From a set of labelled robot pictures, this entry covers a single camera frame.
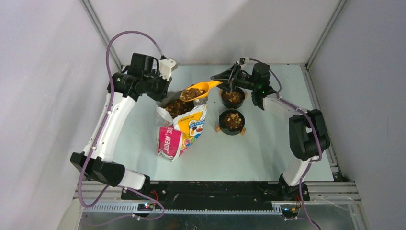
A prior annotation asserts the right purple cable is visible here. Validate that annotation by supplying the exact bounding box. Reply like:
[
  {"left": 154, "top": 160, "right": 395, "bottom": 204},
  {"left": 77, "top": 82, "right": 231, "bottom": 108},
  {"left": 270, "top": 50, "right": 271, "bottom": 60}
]
[{"left": 248, "top": 58, "right": 323, "bottom": 230}]

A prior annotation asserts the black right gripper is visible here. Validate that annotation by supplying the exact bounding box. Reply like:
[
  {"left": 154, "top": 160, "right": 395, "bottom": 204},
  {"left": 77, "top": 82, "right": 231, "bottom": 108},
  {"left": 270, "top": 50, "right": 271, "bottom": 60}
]
[{"left": 211, "top": 64, "right": 258, "bottom": 93}]

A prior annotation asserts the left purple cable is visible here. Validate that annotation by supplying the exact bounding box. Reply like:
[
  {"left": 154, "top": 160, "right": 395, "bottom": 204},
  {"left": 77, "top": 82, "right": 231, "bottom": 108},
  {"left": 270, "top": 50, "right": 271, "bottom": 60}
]
[{"left": 77, "top": 30, "right": 166, "bottom": 221}]

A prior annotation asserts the cat food bag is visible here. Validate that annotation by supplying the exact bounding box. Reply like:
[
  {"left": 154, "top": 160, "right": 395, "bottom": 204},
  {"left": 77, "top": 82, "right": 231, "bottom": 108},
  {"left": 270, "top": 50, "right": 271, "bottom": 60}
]
[{"left": 155, "top": 91, "right": 202, "bottom": 161}]

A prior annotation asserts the pet food kibble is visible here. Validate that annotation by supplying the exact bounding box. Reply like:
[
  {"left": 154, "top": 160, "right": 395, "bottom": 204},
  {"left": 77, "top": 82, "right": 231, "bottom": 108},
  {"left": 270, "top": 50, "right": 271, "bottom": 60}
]
[{"left": 164, "top": 88, "right": 244, "bottom": 131}]

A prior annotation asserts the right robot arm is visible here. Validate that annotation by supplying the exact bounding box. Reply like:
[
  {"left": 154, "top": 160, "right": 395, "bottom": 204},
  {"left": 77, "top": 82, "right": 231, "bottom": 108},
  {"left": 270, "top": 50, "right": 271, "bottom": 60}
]
[{"left": 210, "top": 61, "right": 330, "bottom": 200}]

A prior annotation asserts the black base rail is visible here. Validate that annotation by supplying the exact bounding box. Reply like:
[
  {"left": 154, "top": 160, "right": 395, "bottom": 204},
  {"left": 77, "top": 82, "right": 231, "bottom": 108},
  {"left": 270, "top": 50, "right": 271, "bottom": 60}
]
[{"left": 140, "top": 181, "right": 310, "bottom": 210}]

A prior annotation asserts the black bowl fishbone print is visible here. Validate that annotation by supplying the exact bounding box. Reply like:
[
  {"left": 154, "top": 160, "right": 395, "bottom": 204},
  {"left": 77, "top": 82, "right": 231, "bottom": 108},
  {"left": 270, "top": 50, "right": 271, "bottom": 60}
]
[{"left": 220, "top": 88, "right": 247, "bottom": 109}]

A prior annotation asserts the purple cable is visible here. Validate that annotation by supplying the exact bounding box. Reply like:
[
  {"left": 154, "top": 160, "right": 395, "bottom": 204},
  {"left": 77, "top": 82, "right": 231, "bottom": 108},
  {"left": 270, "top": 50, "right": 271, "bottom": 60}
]
[
  {"left": 248, "top": 58, "right": 323, "bottom": 230},
  {"left": 77, "top": 30, "right": 166, "bottom": 221}
]

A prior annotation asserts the black bowl paw print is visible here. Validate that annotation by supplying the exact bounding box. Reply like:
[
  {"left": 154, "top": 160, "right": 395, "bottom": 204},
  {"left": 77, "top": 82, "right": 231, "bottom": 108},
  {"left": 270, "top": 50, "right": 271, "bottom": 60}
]
[{"left": 218, "top": 109, "right": 246, "bottom": 136}]

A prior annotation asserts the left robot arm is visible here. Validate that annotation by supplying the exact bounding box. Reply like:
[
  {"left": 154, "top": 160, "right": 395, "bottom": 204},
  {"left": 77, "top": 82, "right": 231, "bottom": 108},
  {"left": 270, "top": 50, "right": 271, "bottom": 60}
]
[{"left": 70, "top": 53, "right": 178, "bottom": 200}]

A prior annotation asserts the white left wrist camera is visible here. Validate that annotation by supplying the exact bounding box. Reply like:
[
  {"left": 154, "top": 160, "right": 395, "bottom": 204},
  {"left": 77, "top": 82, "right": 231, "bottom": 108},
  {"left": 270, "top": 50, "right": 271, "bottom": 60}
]
[{"left": 158, "top": 57, "right": 178, "bottom": 81}]

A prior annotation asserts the perforated metal strip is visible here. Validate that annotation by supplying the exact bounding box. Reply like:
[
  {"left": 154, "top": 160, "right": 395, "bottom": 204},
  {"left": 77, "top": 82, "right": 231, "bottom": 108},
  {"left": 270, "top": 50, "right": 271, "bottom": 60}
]
[{"left": 83, "top": 202, "right": 298, "bottom": 215}]

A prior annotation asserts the yellow plastic food scoop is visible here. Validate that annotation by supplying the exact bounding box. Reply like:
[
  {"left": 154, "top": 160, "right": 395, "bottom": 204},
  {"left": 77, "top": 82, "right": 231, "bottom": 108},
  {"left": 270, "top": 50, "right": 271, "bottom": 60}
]
[{"left": 180, "top": 80, "right": 221, "bottom": 102}]

